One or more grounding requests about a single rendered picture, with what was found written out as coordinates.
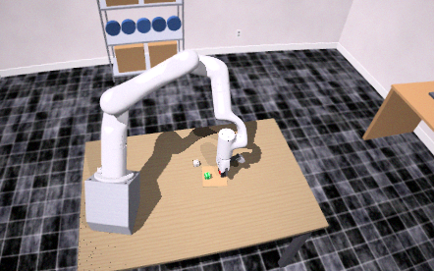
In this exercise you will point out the peach flat mat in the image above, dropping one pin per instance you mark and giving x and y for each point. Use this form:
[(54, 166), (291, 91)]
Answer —
[(216, 180)]

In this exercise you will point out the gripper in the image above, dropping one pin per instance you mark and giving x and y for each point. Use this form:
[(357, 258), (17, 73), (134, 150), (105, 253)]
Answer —
[(224, 166)]

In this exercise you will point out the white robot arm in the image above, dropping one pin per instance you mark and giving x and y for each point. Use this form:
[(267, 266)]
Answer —
[(118, 99)]

